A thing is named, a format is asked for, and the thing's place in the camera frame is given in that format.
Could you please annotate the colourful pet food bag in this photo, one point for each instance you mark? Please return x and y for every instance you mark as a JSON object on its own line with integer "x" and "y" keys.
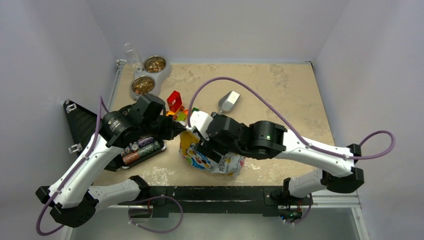
{"x": 230, "y": 164}

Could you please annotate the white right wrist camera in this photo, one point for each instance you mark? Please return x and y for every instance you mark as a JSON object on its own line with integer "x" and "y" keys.
{"x": 198, "y": 123}

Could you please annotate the red toy block frame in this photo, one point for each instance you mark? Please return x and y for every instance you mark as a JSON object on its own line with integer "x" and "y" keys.
{"x": 175, "y": 103}

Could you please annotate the grey double pet bowl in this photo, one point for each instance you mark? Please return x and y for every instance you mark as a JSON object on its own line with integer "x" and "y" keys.
{"x": 155, "y": 69}

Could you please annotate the clear water bottle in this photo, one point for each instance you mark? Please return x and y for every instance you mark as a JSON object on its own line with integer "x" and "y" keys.
{"x": 132, "y": 57}

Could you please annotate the black poker chip case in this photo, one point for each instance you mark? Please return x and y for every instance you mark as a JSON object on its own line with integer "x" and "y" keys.
{"x": 82, "y": 124}

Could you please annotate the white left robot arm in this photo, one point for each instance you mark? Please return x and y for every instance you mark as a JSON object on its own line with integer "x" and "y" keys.
{"x": 73, "y": 199}

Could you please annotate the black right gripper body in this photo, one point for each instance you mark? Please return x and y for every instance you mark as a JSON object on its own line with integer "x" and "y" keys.
{"x": 205, "y": 147}

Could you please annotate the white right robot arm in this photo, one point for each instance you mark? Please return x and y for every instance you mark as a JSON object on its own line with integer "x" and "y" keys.
{"x": 334, "y": 169}

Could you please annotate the aluminium frame rail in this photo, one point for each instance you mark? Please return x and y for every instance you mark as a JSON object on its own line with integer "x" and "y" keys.
{"x": 334, "y": 200}

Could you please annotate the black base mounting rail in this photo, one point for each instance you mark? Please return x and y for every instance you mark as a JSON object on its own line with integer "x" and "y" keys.
{"x": 267, "y": 201}

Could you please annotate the silver metal scoop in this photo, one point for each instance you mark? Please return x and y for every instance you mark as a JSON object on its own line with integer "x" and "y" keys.
{"x": 228, "y": 102}

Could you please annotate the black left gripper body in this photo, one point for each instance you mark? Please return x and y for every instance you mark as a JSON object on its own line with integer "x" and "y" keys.
{"x": 163, "y": 127}

